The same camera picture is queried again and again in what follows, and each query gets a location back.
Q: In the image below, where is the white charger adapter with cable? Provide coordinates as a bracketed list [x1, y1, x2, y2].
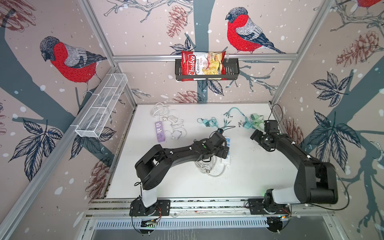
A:
[163, 115, 188, 140]

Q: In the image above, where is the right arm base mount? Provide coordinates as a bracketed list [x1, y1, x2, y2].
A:
[245, 198, 291, 215]

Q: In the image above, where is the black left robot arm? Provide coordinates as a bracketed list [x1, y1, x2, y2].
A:
[135, 129, 230, 208]

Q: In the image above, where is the teal charger with cable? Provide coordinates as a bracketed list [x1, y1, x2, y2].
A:
[197, 117, 231, 130]

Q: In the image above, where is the red cassava chips bag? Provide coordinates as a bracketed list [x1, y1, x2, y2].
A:
[181, 51, 226, 82]

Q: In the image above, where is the white mesh wall shelf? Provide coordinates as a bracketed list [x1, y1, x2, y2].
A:
[75, 74, 128, 138]

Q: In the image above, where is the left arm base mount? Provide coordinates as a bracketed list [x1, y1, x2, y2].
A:
[129, 198, 171, 217]

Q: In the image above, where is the teal multi-head charging cable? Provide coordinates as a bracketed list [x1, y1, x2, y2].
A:
[223, 107, 253, 127]

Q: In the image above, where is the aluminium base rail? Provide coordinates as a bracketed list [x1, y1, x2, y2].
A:
[84, 197, 336, 219]

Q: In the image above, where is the black wire wall basket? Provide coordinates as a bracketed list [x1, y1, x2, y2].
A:
[175, 59, 240, 82]

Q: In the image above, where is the white blue power strip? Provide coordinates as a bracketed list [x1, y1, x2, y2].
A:
[194, 136, 232, 178]

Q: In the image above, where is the purple power strip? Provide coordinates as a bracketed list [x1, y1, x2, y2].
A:
[155, 121, 166, 143]

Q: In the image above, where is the light green charger with cable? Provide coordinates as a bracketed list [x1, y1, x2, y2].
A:
[243, 114, 264, 131]

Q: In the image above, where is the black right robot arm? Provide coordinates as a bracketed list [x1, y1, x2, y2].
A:
[251, 120, 339, 213]

